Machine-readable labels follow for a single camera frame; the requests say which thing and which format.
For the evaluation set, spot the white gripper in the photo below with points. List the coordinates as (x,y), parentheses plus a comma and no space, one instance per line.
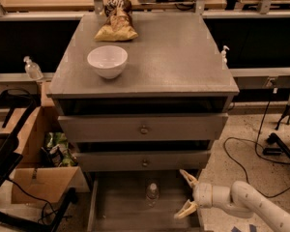
(203,194)

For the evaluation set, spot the clear plastic water bottle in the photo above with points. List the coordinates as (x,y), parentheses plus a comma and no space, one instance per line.
(152,194)

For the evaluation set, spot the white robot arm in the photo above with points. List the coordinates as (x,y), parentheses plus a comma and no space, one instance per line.
(241,200)

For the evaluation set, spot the top grey drawer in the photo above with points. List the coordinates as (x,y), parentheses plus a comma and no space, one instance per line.
(120,128)

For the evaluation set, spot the open bottom grey drawer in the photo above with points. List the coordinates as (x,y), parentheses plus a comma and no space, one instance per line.
(119,203)

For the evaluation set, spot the middle grey drawer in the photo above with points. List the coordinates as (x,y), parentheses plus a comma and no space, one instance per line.
(137,161)

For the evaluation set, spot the grey drawer cabinet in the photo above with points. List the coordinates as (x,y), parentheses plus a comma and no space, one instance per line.
(173,68)

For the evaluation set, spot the small white pump bottle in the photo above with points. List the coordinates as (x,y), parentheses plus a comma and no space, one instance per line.
(225,48)

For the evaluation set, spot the clear pump sanitizer bottle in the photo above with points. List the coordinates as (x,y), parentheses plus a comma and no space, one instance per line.
(32,69)

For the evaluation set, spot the black floor bar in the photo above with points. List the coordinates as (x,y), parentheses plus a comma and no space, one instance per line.
(276,146)

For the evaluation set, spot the green snack bags in box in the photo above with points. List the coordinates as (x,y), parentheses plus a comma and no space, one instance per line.
(56,150)

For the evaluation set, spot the open cardboard box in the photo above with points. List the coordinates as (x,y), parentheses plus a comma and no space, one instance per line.
(32,174)

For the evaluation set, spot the white ceramic bowl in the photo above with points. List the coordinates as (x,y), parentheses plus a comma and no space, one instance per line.
(108,61)

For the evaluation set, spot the yellow chip bag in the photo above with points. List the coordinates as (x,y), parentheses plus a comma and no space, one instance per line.
(118,26)

